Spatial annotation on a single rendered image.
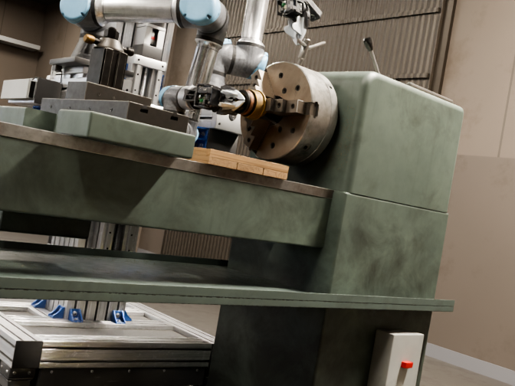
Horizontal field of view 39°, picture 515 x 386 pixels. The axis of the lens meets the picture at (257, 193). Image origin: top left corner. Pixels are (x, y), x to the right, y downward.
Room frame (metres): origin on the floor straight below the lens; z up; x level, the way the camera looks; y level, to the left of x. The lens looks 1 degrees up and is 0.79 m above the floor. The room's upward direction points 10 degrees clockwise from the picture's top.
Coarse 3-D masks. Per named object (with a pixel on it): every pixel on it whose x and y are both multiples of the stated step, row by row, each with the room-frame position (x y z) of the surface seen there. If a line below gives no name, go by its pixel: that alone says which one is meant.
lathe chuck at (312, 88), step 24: (288, 72) 2.26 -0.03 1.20; (312, 72) 2.27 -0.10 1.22; (288, 96) 2.25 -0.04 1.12; (312, 96) 2.18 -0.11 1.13; (240, 120) 2.40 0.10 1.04; (288, 120) 2.24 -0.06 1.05; (312, 120) 2.19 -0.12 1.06; (264, 144) 2.30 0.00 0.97; (288, 144) 2.23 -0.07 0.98; (312, 144) 2.24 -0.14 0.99
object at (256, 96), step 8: (248, 96) 2.16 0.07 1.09; (256, 96) 2.18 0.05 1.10; (264, 96) 2.20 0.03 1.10; (248, 104) 2.16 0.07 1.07; (256, 104) 2.18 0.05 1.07; (264, 104) 2.19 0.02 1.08; (240, 112) 2.18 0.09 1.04; (248, 112) 2.18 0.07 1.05; (256, 112) 2.19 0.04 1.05; (264, 112) 2.23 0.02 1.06
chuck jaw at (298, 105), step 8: (272, 104) 2.20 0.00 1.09; (280, 104) 2.19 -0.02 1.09; (288, 104) 2.19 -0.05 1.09; (296, 104) 2.17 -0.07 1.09; (304, 104) 2.19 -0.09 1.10; (312, 104) 2.19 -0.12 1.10; (272, 112) 2.21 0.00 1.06; (280, 112) 2.20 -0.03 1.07; (288, 112) 2.19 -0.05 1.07; (296, 112) 2.16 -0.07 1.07; (304, 112) 2.19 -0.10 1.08; (312, 112) 2.19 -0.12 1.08
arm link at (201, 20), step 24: (72, 0) 2.37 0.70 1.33; (96, 0) 2.36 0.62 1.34; (120, 0) 2.36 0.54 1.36; (144, 0) 2.34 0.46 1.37; (168, 0) 2.32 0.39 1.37; (192, 0) 2.28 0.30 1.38; (216, 0) 2.29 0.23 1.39; (96, 24) 2.40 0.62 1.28; (192, 24) 2.31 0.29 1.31; (216, 24) 2.34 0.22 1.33
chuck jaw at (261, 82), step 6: (258, 72) 2.30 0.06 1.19; (264, 72) 2.32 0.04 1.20; (252, 78) 2.32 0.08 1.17; (258, 78) 2.30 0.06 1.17; (264, 78) 2.30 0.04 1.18; (252, 84) 2.29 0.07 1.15; (258, 84) 2.27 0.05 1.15; (264, 84) 2.29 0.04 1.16; (270, 84) 2.31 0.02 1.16; (264, 90) 2.27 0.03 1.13; (270, 90) 2.29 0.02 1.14; (270, 96) 2.27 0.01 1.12; (276, 96) 2.30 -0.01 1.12
